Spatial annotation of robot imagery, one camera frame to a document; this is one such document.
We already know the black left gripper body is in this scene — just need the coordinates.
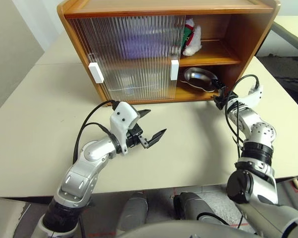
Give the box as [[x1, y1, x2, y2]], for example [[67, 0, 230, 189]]
[[125, 123, 150, 150]]

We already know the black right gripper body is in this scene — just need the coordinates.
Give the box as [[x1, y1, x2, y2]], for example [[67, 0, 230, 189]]
[[215, 85, 239, 111]]

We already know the silver metal bowl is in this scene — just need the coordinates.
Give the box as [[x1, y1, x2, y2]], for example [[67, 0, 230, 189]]
[[180, 67, 221, 93]]

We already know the ribbed clear sliding door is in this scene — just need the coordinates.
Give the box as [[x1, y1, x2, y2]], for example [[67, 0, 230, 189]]
[[67, 16, 169, 99], [89, 15, 187, 100]]

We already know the crocheted white red green toy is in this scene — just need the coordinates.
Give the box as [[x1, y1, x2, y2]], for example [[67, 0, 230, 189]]
[[181, 16, 203, 57]]

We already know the purple tissue pack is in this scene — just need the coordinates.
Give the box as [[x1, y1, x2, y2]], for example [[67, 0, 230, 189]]
[[121, 27, 170, 59]]

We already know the brown wooden cabinet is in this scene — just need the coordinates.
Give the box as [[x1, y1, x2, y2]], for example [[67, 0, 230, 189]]
[[56, 0, 281, 105]]

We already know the dark grey rounded shape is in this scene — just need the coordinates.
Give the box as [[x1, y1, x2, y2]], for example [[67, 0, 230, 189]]
[[118, 191, 149, 233], [173, 191, 229, 225]]

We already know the beige table with black legs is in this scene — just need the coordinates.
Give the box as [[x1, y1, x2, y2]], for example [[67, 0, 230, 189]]
[[255, 15, 298, 59]]

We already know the light grey curved robot torso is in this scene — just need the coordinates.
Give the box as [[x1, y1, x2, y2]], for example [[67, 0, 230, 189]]
[[119, 220, 261, 238]]

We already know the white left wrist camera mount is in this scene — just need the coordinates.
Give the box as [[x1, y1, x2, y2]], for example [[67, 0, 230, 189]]
[[110, 101, 140, 156]]

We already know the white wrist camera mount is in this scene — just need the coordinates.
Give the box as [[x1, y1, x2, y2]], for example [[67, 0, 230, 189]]
[[110, 101, 140, 156], [234, 84, 264, 109]]

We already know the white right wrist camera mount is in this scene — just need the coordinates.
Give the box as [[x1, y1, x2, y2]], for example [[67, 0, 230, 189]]
[[234, 84, 264, 109]]

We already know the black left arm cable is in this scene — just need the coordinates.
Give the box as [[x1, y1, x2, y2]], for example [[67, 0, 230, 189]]
[[73, 99, 120, 162]]

